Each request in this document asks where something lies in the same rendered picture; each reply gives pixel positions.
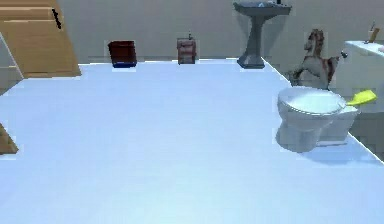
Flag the black door handle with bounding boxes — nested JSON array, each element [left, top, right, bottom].
[[51, 8, 63, 30]]

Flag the brown box with dispenser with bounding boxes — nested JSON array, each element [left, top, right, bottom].
[[176, 32, 197, 65]]

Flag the dark red bin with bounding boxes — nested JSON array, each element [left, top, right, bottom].
[[107, 40, 138, 69]]

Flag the brown white horse figure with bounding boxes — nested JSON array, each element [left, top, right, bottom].
[[287, 28, 349, 91]]

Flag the brown bottle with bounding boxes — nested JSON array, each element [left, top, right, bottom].
[[364, 21, 381, 44]]

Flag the white toilet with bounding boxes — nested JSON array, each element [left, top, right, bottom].
[[275, 40, 384, 154]]

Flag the grey pedestal sink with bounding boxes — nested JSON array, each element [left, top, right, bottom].
[[232, 0, 293, 70]]

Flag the wooden furniture corner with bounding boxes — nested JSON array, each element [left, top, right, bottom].
[[0, 123, 20, 156]]

